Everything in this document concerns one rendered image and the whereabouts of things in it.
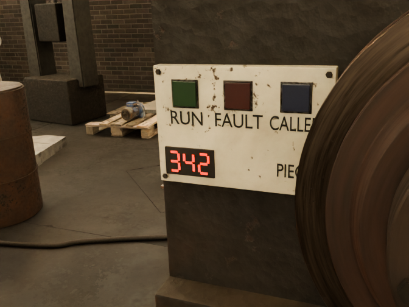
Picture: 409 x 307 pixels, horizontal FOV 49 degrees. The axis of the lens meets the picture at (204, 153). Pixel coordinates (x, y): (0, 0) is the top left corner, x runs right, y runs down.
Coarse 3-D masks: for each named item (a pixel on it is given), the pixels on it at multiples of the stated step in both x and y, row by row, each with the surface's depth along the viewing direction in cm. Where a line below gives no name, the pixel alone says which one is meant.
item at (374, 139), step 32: (384, 96) 41; (352, 128) 43; (384, 128) 42; (352, 160) 44; (384, 160) 41; (352, 192) 45; (384, 192) 42; (352, 224) 46; (384, 224) 43; (352, 256) 47; (384, 256) 44; (352, 288) 48; (384, 288) 45
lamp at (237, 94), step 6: (228, 84) 62; (234, 84) 62; (240, 84) 61; (246, 84) 61; (228, 90) 62; (234, 90) 62; (240, 90) 62; (246, 90) 61; (228, 96) 62; (234, 96) 62; (240, 96) 62; (246, 96) 62; (228, 102) 63; (234, 102) 62; (240, 102) 62; (246, 102) 62; (234, 108) 63; (240, 108) 62; (246, 108) 62
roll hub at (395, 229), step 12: (408, 168) 40; (408, 180) 38; (396, 192) 41; (408, 192) 37; (396, 204) 39; (408, 204) 37; (396, 216) 38; (408, 216) 37; (396, 228) 38; (408, 228) 38; (396, 240) 38; (408, 240) 38; (396, 252) 39; (408, 252) 38; (396, 264) 39; (408, 264) 38; (396, 276) 39; (408, 276) 39; (396, 288) 40; (396, 300) 40
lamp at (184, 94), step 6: (174, 84) 65; (180, 84) 65; (186, 84) 64; (192, 84) 64; (174, 90) 65; (180, 90) 65; (186, 90) 65; (192, 90) 64; (174, 96) 66; (180, 96) 65; (186, 96) 65; (192, 96) 64; (174, 102) 66; (180, 102) 65; (186, 102) 65; (192, 102) 65
